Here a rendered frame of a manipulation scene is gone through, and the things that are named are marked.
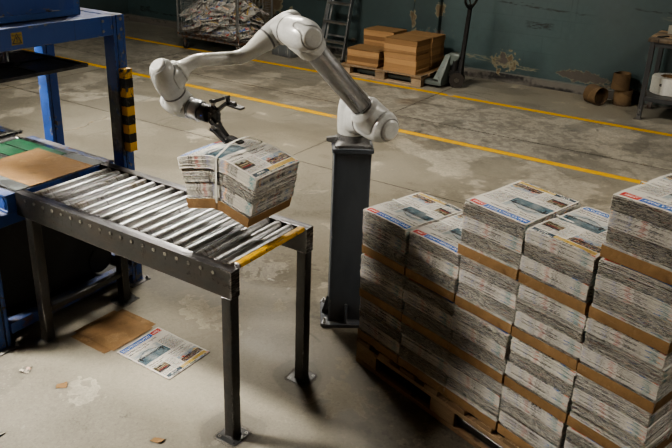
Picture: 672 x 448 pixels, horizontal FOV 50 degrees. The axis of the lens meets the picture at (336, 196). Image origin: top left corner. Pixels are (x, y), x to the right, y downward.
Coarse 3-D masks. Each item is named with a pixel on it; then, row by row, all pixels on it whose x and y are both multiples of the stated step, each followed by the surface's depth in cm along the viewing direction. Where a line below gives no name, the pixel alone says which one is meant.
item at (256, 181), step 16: (240, 160) 284; (256, 160) 287; (272, 160) 290; (288, 160) 294; (224, 176) 284; (240, 176) 279; (256, 176) 277; (272, 176) 284; (288, 176) 294; (224, 192) 287; (240, 192) 281; (256, 192) 278; (272, 192) 289; (288, 192) 300; (240, 208) 284; (256, 208) 283
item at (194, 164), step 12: (216, 144) 306; (180, 156) 294; (192, 156) 290; (204, 156) 287; (180, 168) 295; (192, 168) 292; (204, 168) 289; (192, 180) 294; (204, 180) 290; (192, 192) 297; (204, 192) 293
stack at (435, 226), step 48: (384, 240) 323; (432, 240) 301; (384, 288) 331; (480, 288) 285; (528, 288) 266; (384, 336) 339; (480, 336) 289; (576, 336) 254; (480, 384) 295; (528, 384) 275; (528, 432) 281
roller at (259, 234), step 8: (272, 224) 317; (280, 224) 320; (256, 232) 309; (264, 232) 311; (272, 232) 315; (240, 240) 301; (248, 240) 303; (256, 240) 306; (224, 248) 294; (232, 248) 295; (240, 248) 298; (208, 256) 287; (216, 256) 288; (224, 256) 290
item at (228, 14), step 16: (176, 0) 1064; (192, 0) 1048; (208, 0) 1062; (224, 0) 1037; (240, 0) 1032; (272, 0) 1065; (192, 16) 1066; (208, 16) 1052; (224, 16) 1023; (240, 16) 1028; (256, 16) 1056; (272, 16) 1073; (192, 32) 1098; (208, 32) 1076; (224, 32) 1041; (240, 32) 1034; (256, 32) 1064; (240, 48) 1040
